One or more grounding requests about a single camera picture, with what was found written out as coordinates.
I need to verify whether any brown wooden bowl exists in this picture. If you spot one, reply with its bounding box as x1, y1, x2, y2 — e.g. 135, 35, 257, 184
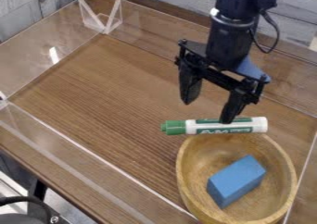
176, 133, 297, 224

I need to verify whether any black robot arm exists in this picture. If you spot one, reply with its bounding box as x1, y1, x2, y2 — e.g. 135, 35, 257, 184
176, 0, 277, 124

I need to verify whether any green white dry-erase marker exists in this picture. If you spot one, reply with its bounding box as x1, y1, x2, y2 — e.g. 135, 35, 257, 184
161, 117, 269, 135

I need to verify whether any black cable lower left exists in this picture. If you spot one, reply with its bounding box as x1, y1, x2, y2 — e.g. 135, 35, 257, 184
0, 195, 53, 224

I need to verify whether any blue foam block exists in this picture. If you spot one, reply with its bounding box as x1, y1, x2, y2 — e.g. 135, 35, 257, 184
208, 156, 267, 208

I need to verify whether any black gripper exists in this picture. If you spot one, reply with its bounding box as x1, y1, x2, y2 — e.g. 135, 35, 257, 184
176, 11, 272, 124

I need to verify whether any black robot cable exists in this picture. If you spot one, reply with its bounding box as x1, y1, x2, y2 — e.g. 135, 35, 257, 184
249, 10, 283, 55

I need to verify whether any clear acrylic tray wall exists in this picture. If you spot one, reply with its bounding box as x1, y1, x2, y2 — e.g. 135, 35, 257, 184
0, 92, 197, 224

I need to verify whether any clear acrylic corner bracket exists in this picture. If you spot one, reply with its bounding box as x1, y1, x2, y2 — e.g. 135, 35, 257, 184
78, 0, 123, 35

